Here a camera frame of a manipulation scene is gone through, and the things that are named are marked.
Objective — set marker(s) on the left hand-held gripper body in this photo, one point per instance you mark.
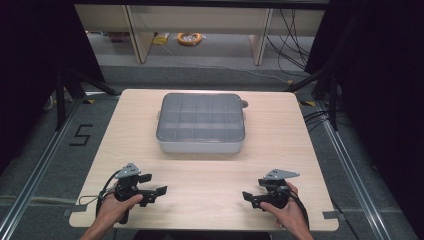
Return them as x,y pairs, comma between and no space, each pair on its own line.
126,188

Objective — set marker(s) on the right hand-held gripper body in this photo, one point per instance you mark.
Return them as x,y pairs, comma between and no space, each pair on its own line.
277,193

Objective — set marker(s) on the white compartment storage box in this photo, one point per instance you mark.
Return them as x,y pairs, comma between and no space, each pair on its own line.
200,147

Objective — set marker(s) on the clear grey box lid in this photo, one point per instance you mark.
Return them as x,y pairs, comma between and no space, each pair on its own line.
200,116

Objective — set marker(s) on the person's left hand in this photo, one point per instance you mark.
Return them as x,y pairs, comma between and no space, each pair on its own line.
115,208

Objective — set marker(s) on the person's right hand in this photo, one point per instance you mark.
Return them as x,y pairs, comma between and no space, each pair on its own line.
290,213

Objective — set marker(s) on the grey tape strip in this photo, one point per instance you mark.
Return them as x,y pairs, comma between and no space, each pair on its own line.
76,210
331,215

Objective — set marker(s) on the yellow black hazard tape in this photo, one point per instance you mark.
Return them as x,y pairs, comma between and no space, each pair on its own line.
88,101
308,103

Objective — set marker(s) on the black metal stand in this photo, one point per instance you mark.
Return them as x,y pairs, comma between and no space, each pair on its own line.
60,100
333,100

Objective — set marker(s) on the yellow packet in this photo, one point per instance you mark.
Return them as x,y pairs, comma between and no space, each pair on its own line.
161,39

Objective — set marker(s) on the black curtain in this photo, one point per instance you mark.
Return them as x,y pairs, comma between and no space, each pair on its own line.
30,66
383,83

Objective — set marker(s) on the light wooden shelf unit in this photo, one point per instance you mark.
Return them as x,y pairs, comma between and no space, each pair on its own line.
200,20

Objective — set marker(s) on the aluminium floor rail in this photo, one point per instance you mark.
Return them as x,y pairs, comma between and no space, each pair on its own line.
353,173
36,170

